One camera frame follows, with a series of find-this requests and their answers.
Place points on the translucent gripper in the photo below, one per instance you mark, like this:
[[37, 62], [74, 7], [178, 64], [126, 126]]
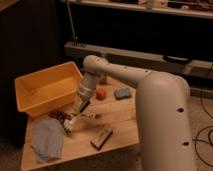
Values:
[[79, 105]]

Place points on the white bristle brush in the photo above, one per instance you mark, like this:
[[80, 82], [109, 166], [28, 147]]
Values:
[[70, 121]]

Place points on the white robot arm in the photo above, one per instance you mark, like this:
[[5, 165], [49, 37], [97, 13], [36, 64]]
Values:
[[161, 112]]

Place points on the wooden block brush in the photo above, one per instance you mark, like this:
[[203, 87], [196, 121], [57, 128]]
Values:
[[101, 137]]

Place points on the red ball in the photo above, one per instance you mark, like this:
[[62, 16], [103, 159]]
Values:
[[100, 94]]

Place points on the wooden small table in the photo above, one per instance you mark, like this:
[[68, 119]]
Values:
[[106, 125]]

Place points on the yellow plastic bin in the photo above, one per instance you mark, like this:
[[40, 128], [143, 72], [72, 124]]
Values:
[[46, 90]]

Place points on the blue sponge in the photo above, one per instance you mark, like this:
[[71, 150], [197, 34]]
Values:
[[122, 93]]

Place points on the grey cloth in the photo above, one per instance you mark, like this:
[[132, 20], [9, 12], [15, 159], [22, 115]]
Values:
[[47, 140]]

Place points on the low wooden shelf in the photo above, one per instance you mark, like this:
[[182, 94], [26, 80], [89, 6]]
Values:
[[144, 60]]

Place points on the metal stand pole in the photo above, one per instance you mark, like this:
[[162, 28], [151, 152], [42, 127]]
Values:
[[74, 36]]

